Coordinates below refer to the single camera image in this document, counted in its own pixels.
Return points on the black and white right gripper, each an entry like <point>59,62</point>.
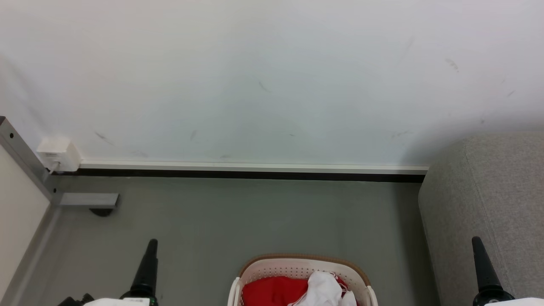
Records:
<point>495,298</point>

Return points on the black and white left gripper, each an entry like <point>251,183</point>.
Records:
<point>136,299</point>

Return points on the red cloth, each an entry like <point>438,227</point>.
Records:
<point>272,291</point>

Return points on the white cloth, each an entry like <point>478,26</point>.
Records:
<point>325,289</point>

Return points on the grey fabric sofa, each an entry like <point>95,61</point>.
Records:
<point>484,195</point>

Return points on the black caster wheel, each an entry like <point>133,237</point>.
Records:
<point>102,211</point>

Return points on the white perforated laundry basket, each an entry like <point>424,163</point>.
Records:
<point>276,267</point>

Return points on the black baseboard strip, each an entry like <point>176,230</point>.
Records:
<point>255,174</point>

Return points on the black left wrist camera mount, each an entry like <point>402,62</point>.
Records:
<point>76,301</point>

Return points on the grey metal frame foot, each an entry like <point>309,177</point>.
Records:
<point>89,199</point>

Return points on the white wall socket box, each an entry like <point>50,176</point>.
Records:
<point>59,153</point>

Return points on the grey metal frame post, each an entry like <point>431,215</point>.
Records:
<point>23,155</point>

